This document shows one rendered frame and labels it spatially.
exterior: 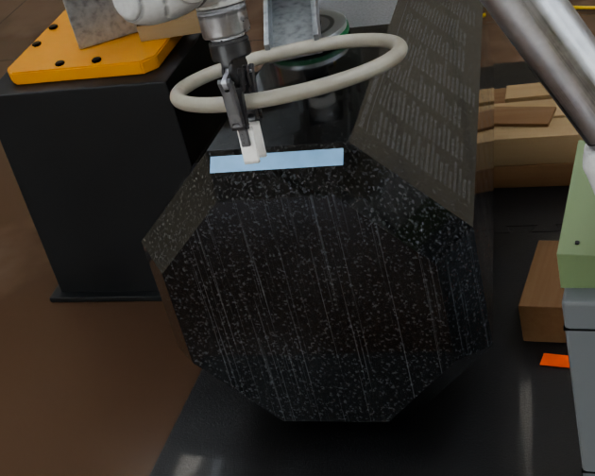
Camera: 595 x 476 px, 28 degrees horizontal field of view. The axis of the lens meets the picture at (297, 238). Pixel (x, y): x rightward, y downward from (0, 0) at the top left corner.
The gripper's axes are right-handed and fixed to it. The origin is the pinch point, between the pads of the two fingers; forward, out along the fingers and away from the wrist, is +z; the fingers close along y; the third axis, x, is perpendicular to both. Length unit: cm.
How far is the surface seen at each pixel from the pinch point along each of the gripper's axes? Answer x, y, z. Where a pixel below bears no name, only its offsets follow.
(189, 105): 12.1, 2.7, -8.3
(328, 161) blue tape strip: -1.3, 35.1, 14.8
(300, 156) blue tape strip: 4.9, 35.7, 13.2
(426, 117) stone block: -16, 69, 16
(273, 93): -6.5, -0.5, -8.8
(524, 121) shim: -21, 164, 45
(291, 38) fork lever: 7, 52, -10
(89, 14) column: 88, 109, -17
